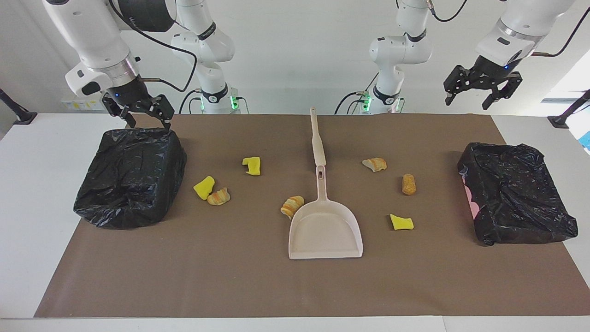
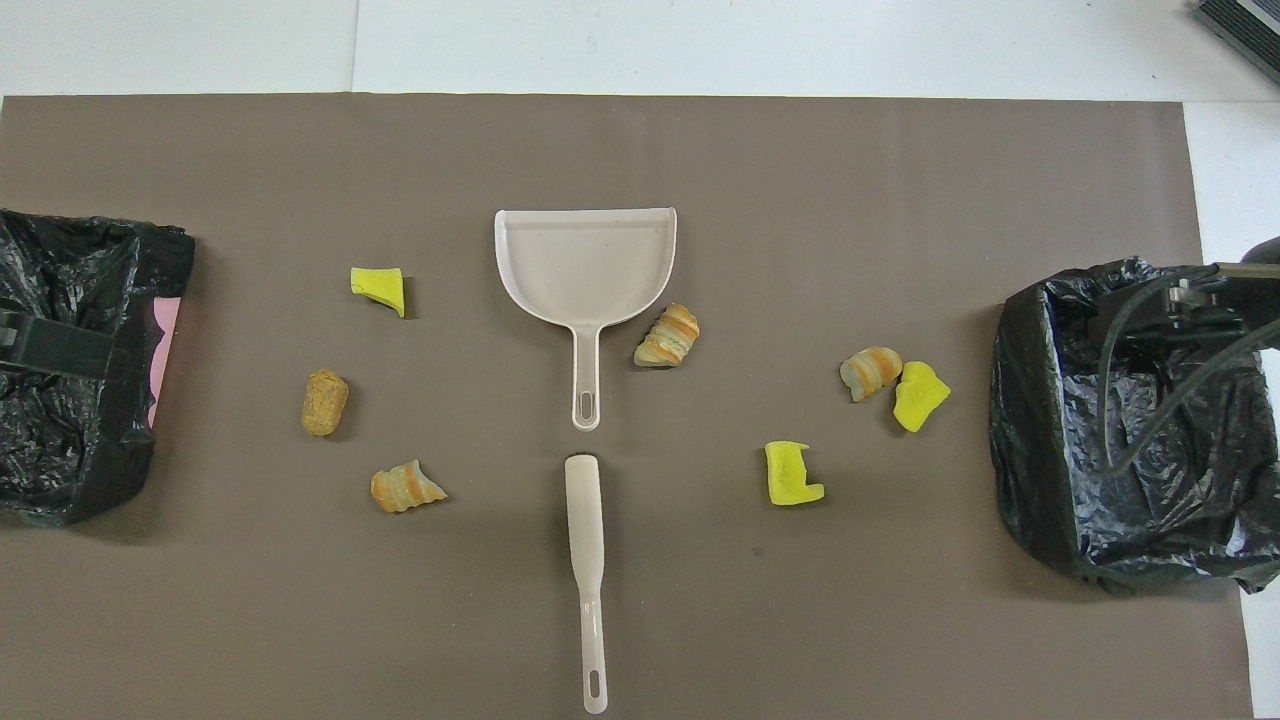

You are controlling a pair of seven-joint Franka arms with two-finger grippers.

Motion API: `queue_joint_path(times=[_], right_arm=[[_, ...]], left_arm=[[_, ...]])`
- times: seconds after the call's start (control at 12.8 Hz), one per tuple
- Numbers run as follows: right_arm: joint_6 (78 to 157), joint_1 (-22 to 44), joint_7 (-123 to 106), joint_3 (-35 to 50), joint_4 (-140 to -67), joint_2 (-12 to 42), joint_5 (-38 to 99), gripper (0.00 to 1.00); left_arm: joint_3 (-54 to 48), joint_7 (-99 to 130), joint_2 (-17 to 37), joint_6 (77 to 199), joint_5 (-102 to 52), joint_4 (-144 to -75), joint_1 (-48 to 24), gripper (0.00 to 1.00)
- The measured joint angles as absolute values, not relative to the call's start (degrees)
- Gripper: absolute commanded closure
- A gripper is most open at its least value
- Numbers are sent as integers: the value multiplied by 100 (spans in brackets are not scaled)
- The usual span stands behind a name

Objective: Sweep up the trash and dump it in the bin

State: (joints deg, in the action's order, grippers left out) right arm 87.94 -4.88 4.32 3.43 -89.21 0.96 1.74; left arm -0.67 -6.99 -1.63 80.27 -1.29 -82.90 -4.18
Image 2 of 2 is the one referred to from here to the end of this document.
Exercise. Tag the notched yellow foam piece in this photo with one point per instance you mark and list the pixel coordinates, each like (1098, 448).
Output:
(785, 480)

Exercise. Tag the yellow foam chunk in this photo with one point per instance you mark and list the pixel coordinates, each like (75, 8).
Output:
(918, 398)

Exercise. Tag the black plastic trash bag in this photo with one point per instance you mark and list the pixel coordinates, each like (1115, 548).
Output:
(60, 450)
(1040, 450)

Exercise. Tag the brown toy bread roll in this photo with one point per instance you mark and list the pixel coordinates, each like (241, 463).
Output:
(325, 402)

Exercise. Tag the pink plastic bin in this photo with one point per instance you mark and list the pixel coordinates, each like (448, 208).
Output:
(165, 340)

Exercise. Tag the beige plastic dustpan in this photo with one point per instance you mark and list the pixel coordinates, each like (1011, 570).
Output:
(585, 265)

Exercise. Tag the beige brush with black bristles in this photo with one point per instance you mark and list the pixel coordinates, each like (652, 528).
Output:
(585, 520)

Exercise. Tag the toy croissant piece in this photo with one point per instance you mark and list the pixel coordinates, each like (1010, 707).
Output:
(668, 337)
(400, 488)
(868, 370)

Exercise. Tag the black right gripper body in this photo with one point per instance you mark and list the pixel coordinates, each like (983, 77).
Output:
(1255, 310)

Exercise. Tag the brown paper table mat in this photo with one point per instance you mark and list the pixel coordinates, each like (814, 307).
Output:
(700, 150)

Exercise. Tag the dark ribbed device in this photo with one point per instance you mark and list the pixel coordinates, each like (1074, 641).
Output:
(1250, 25)

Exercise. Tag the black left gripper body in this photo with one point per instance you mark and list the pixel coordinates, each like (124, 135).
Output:
(25, 345)

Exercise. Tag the yellow green sponge piece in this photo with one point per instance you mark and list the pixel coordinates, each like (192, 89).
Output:
(378, 284)

